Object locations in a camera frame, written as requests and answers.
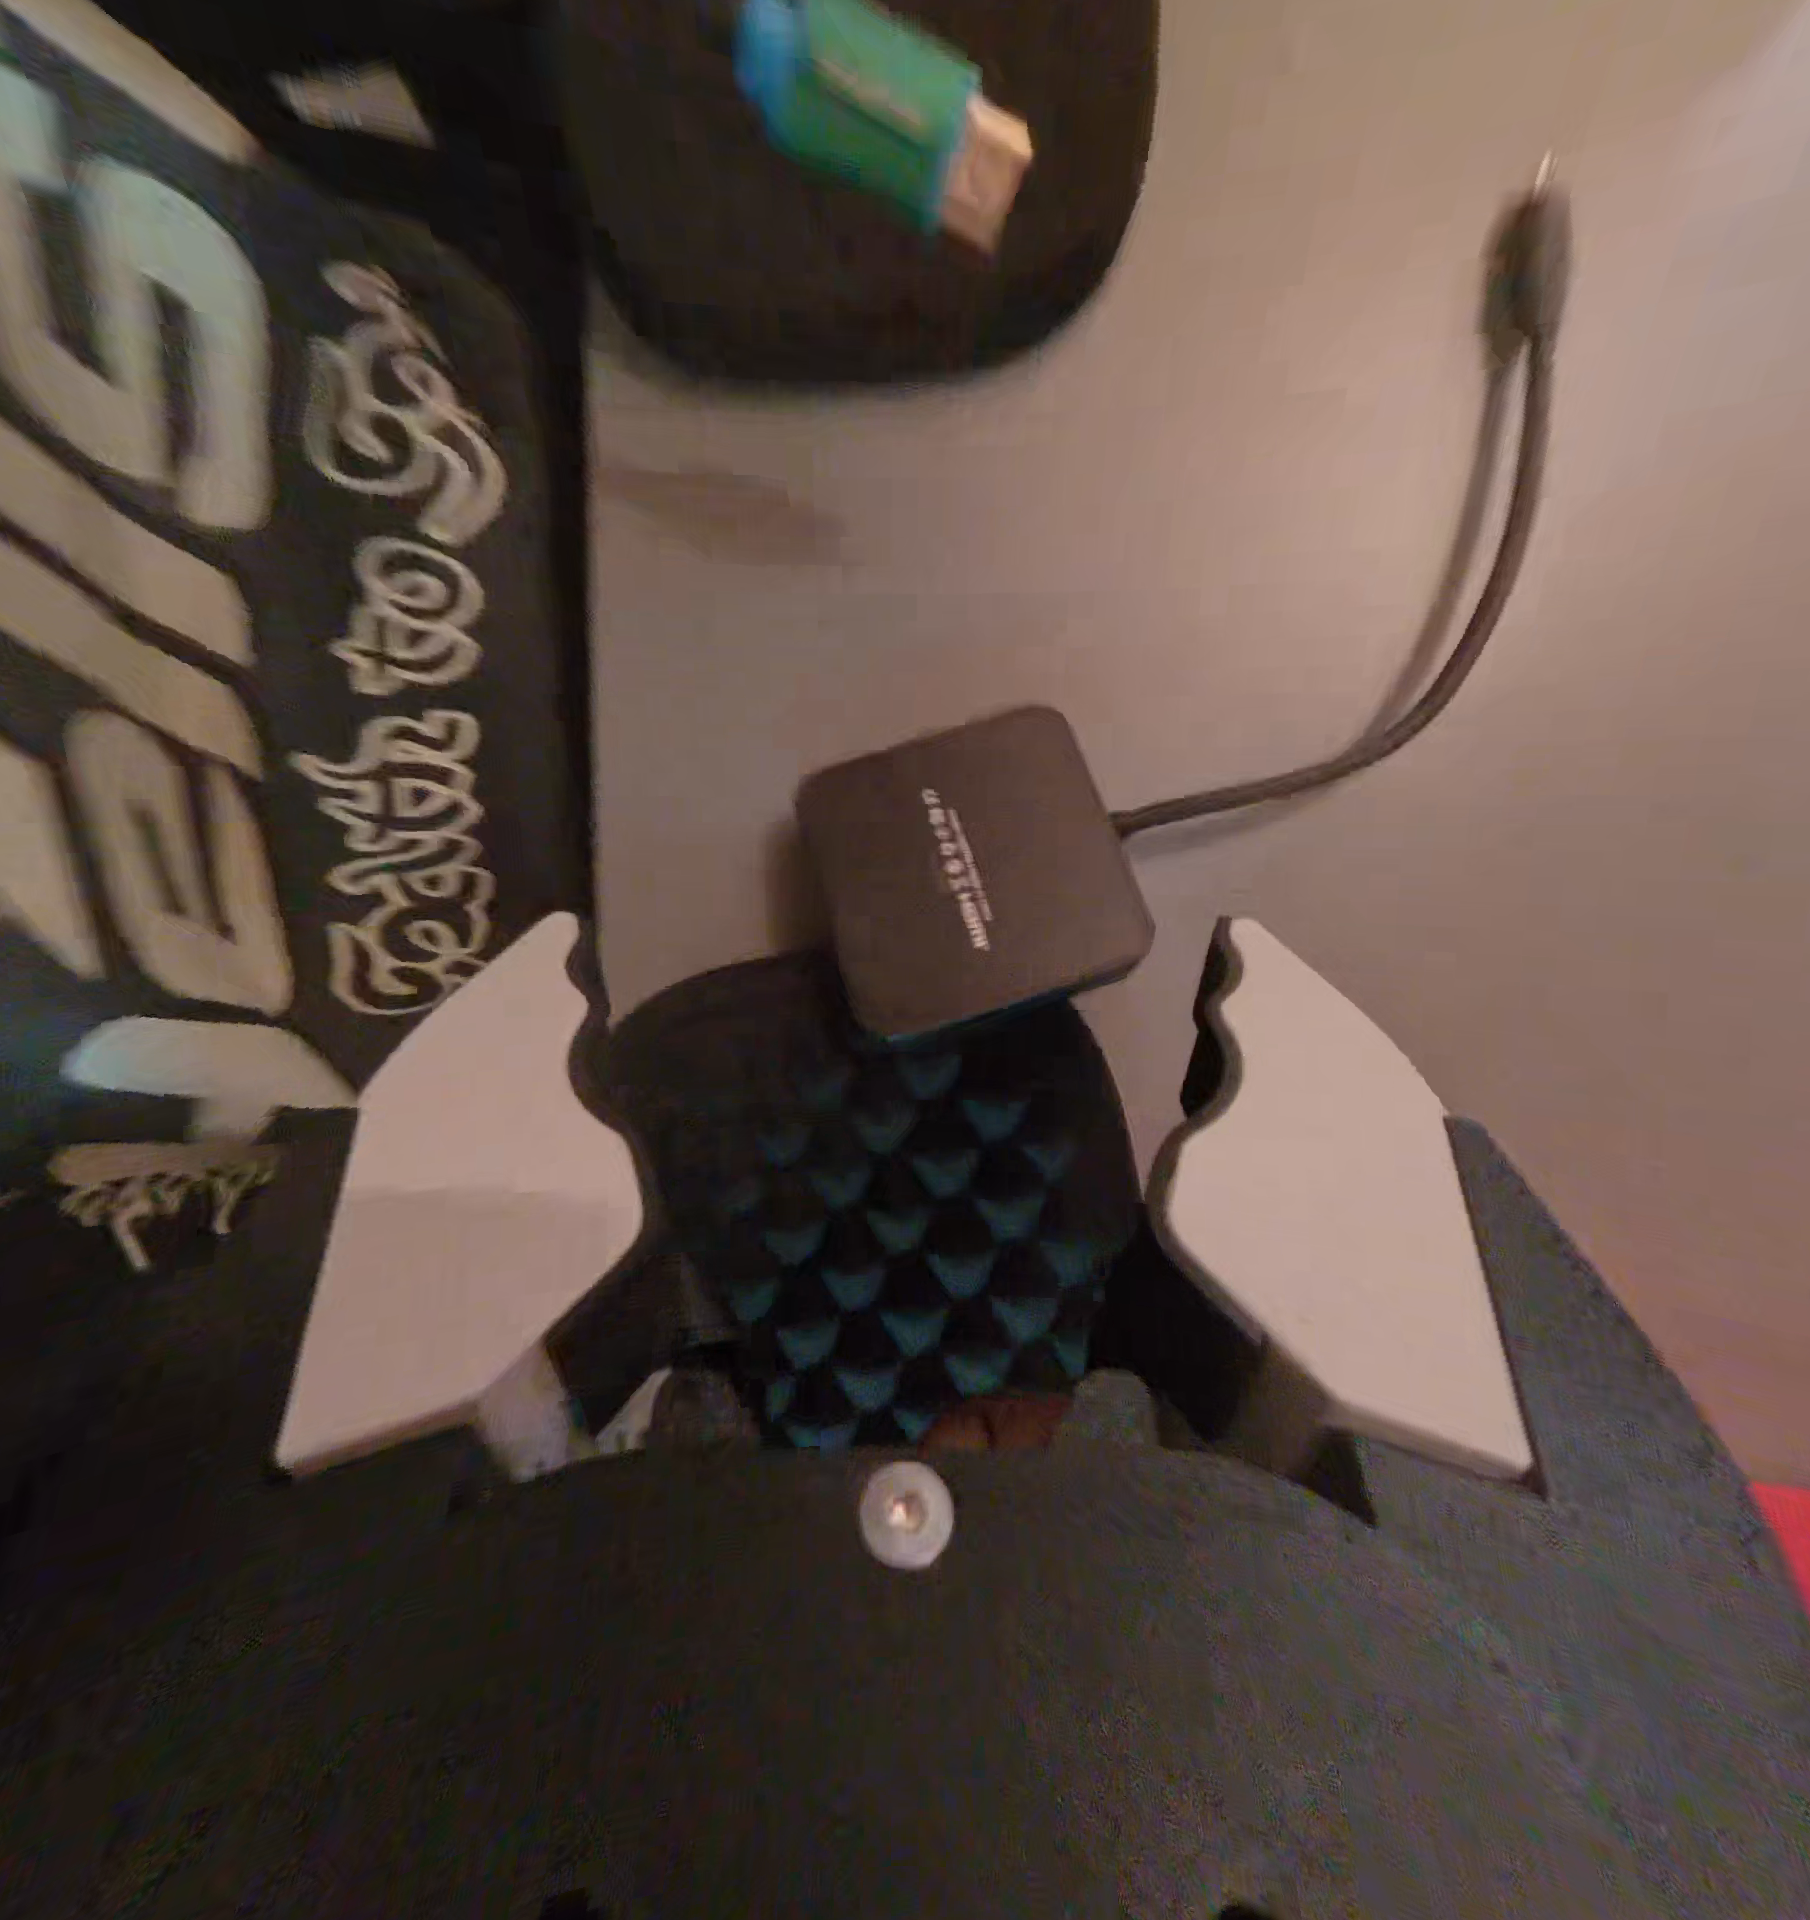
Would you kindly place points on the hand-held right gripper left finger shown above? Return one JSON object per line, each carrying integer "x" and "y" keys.
{"x": 456, "y": 1200}

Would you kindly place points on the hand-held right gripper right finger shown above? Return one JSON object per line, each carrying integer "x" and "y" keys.
{"x": 1324, "y": 1200}

